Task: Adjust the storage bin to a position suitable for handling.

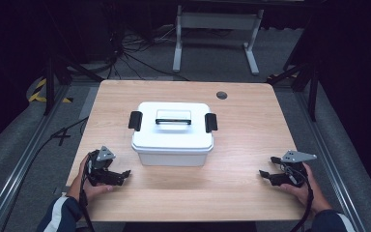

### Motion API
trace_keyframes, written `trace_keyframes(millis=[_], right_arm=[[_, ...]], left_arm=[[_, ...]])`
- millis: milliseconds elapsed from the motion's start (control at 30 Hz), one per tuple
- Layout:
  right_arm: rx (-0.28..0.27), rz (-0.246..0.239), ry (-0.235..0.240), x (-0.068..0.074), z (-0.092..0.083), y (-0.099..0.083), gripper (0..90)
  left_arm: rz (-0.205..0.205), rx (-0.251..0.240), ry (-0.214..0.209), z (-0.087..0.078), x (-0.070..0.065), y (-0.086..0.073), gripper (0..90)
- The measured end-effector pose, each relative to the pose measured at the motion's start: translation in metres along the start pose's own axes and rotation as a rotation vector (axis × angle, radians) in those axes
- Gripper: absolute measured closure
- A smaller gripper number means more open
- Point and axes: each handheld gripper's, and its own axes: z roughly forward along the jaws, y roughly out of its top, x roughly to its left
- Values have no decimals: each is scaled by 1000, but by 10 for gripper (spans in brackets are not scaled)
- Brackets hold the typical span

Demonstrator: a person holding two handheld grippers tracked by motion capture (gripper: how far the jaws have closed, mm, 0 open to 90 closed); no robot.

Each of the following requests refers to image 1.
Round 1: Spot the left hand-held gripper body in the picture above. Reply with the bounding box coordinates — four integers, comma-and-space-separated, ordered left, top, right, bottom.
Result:
85, 145, 126, 188

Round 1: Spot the aluminium floor rail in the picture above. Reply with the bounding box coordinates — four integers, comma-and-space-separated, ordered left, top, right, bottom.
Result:
293, 90, 369, 232
0, 82, 72, 232

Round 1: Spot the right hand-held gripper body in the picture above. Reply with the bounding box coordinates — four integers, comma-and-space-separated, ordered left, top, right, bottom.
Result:
270, 150, 318, 189

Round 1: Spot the black box latch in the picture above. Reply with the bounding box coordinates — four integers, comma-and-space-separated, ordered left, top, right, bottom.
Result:
128, 110, 144, 132
204, 112, 219, 134

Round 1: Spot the left hand-held gripper cable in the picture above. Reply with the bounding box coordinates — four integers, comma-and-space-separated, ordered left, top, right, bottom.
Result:
78, 158, 97, 232

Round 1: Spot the person's right hand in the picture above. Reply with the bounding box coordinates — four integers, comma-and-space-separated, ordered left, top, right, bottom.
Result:
278, 162, 333, 215

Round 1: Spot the bundle of black floor cables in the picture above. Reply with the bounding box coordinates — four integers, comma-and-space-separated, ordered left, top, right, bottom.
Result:
104, 23, 191, 82

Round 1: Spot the white storage box lid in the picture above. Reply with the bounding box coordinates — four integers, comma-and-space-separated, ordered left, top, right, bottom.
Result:
130, 101, 215, 155

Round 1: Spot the right hand-held gripper cable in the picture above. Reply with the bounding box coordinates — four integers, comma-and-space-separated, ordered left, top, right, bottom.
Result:
279, 162, 315, 232

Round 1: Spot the white plastic storage box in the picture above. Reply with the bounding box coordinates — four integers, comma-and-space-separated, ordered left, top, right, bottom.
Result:
131, 145, 214, 168

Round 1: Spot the black metal stand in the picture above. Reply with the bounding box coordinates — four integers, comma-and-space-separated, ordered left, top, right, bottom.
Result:
43, 54, 104, 117
266, 59, 321, 123

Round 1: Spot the yellow black floor tape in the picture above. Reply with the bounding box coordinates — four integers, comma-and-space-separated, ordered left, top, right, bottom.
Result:
27, 77, 74, 104

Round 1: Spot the white metal desk frame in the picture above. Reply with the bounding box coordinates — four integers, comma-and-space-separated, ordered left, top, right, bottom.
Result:
172, 4, 266, 77

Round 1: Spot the hand-held gripper cable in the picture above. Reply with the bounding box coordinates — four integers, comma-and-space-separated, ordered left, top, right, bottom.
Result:
279, 162, 315, 232
78, 158, 97, 232

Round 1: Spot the person's left hand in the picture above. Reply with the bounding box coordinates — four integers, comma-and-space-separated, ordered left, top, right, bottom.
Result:
66, 154, 114, 205

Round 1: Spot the black floor cable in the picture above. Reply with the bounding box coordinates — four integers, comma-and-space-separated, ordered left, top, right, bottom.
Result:
0, 116, 90, 232

